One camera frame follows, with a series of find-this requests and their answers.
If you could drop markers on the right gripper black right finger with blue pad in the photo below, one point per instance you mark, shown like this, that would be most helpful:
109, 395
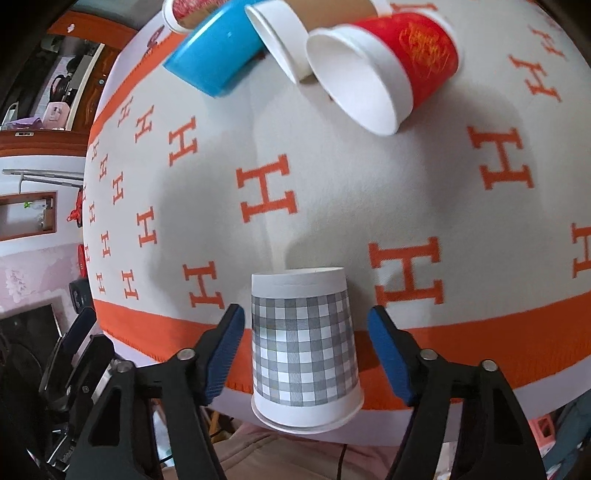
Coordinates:
495, 440

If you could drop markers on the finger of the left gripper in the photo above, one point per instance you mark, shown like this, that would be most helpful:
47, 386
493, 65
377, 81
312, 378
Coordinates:
77, 333

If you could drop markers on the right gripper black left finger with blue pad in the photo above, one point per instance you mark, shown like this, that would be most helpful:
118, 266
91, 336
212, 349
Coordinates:
118, 439

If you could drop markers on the grey checked paper cup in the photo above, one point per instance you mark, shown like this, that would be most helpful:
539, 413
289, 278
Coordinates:
305, 375

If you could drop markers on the blue plastic cup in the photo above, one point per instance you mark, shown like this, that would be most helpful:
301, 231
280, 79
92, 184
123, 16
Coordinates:
214, 56

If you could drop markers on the red floral paper cup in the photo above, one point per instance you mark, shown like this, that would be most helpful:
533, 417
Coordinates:
182, 16

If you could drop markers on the brown kraft paper cup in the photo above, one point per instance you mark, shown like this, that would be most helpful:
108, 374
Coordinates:
284, 26

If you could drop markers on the red gold paper cup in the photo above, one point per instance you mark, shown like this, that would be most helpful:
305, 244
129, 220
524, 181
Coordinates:
379, 70

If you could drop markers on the pink small kitchen appliance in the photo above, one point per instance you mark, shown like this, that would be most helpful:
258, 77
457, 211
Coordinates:
55, 116

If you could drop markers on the pink printed table cover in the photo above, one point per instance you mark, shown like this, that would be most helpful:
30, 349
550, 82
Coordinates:
323, 415

